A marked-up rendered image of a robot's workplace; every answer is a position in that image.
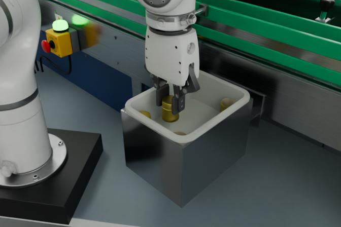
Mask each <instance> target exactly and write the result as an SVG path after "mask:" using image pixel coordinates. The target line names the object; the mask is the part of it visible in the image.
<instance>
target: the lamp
mask: <svg viewBox="0 0 341 227"><path fill-rule="evenodd" d="M68 30H69V27H68V24H67V22H66V21H65V20H56V21H54V22H53V31H54V32H55V33H63V32H67V31H68Z"/></svg>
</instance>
